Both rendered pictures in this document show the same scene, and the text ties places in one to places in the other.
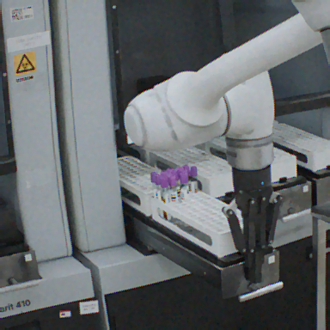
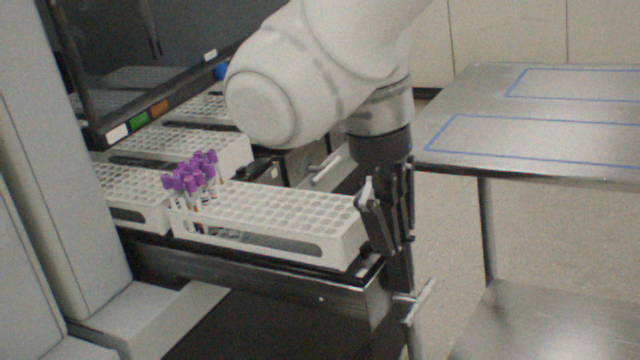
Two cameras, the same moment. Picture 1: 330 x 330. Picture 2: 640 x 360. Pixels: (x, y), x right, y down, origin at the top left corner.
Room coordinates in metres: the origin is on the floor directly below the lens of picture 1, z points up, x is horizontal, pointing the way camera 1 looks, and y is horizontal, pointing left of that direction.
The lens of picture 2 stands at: (1.08, 0.28, 1.33)
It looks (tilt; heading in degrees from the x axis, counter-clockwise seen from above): 27 degrees down; 332
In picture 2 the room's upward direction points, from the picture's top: 12 degrees counter-clockwise
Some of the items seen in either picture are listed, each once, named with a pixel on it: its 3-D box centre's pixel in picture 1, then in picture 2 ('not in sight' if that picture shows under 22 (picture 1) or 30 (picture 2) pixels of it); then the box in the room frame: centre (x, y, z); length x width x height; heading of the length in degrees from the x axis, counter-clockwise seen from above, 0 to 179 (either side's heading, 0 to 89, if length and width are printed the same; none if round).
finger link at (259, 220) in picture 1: (259, 221); (394, 202); (1.72, -0.17, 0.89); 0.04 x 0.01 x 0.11; 25
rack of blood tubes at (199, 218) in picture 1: (204, 223); (268, 223); (1.89, -0.07, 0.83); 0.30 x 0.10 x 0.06; 25
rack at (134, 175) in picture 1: (137, 186); (115, 197); (2.18, 0.06, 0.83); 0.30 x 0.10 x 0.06; 25
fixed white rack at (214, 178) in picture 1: (196, 172); (172, 155); (2.25, -0.07, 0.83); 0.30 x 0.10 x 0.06; 25
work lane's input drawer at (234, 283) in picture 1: (176, 230); (205, 240); (2.01, -0.01, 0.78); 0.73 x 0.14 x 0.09; 25
